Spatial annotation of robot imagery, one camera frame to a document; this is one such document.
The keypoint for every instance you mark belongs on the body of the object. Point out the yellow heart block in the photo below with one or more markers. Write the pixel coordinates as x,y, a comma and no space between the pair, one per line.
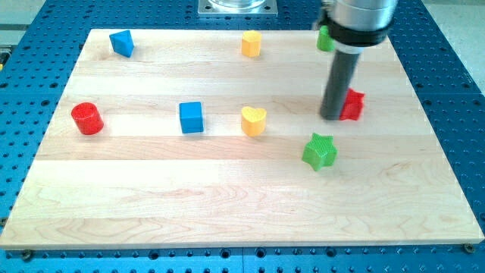
253,121

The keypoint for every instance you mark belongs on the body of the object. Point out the wooden board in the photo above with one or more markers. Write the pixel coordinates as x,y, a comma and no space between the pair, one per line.
142,183

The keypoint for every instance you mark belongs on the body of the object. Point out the red cylinder block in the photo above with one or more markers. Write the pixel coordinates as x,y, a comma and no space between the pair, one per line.
87,118

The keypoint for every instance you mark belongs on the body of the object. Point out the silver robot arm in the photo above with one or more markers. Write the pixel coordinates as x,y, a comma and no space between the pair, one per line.
353,25

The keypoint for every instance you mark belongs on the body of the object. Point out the yellow hexagon block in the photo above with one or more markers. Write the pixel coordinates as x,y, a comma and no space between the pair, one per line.
251,43

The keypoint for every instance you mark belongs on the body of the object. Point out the blue triangular prism block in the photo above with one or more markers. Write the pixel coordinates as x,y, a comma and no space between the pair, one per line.
122,43

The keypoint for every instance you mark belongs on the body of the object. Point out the red star block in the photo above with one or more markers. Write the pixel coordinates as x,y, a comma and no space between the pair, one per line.
353,105

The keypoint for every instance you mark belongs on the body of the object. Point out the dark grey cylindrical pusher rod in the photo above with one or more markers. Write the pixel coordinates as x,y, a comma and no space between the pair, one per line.
335,93

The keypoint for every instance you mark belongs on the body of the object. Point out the blue cube block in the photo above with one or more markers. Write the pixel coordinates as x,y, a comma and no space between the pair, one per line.
191,117

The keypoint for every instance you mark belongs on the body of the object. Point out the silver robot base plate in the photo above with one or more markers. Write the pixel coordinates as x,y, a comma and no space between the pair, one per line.
218,8

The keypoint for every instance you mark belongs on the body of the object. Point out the green star block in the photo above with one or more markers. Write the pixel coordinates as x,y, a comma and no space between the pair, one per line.
319,152

